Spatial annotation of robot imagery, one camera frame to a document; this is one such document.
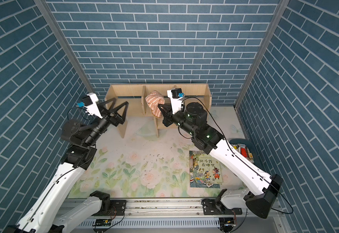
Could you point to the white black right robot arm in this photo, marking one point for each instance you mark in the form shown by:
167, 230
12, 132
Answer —
262, 188

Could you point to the light wooden bookshelf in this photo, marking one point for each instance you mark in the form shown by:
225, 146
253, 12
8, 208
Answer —
135, 95

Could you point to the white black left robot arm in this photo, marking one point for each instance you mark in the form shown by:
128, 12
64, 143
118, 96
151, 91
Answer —
42, 217

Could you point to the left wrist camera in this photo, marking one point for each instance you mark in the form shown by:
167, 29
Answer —
91, 104

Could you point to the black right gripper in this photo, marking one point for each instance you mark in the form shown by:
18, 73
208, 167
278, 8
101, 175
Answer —
166, 109

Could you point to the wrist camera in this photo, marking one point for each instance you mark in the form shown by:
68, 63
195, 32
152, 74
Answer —
177, 98
91, 104

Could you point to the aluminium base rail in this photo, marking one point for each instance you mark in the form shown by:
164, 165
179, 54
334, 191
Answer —
176, 213

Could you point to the teal plastic storage bin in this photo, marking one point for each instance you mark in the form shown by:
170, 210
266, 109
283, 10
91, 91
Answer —
246, 148

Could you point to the small green circuit board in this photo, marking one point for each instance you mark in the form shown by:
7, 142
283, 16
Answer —
101, 223

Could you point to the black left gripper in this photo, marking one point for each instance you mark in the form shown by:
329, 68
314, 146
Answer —
114, 120

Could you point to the floral table mat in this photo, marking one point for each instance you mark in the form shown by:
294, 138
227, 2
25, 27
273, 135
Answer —
148, 163

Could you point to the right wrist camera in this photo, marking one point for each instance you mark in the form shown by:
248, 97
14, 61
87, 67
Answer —
177, 98

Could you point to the colourful children's picture book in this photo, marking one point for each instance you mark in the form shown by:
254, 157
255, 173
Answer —
204, 171

